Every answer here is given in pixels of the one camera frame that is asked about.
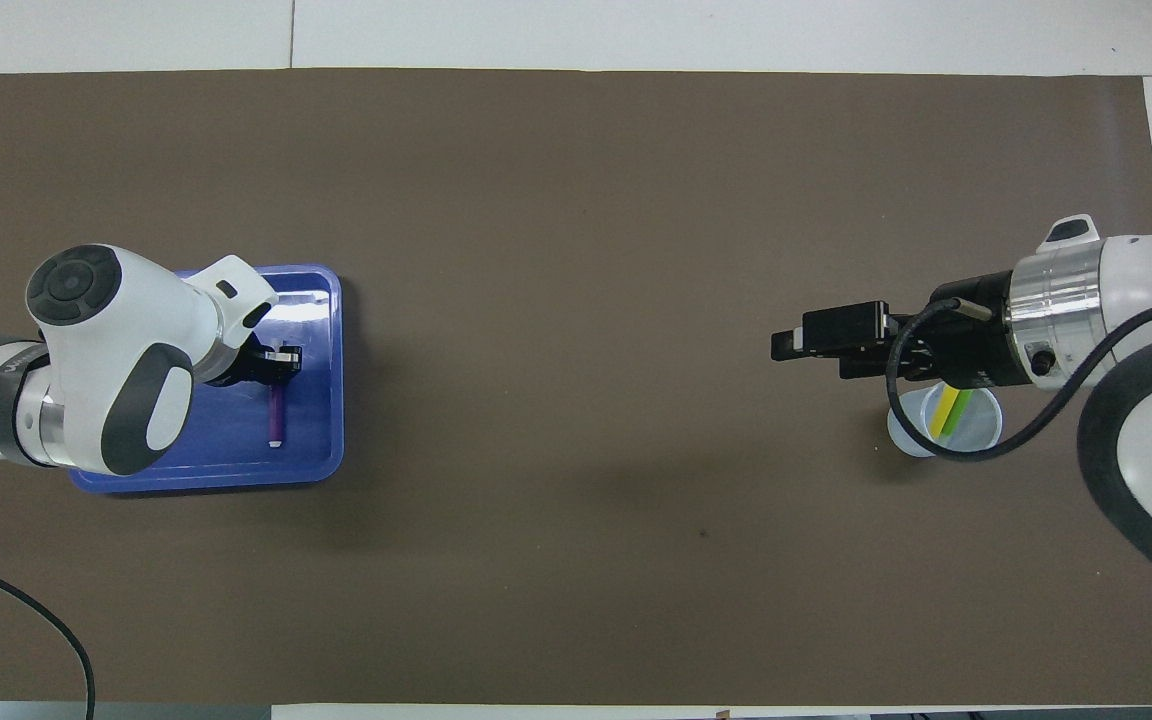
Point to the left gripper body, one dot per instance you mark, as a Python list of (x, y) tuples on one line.
[(261, 365)]

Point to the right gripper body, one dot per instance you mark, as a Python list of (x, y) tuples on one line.
[(971, 340)]

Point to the purple pen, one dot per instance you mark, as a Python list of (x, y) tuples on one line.
[(276, 415)]

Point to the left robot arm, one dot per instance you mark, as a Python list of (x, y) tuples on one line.
[(126, 320)]

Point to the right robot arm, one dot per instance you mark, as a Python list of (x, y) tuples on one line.
[(1151, 290)]

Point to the blue plastic tray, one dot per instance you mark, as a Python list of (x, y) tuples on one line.
[(321, 400)]

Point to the green pen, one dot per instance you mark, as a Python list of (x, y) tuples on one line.
[(958, 410)]

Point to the yellow pen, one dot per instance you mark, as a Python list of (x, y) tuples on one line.
[(946, 412)]

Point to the translucent plastic cup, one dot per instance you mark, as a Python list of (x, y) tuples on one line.
[(981, 425)]

